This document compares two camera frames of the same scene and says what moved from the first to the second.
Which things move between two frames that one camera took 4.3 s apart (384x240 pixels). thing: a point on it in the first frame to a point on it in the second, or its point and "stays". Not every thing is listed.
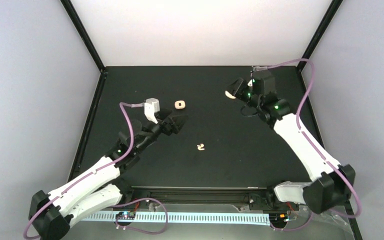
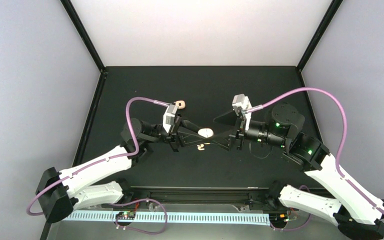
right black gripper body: (238, 93) to (237, 131)
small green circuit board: (126, 215) stays
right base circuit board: (278, 218) stays
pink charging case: (229, 95) to (206, 132)
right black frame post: (326, 20) stays
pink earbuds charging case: (180, 104) stays
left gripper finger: (180, 120) to (188, 138)
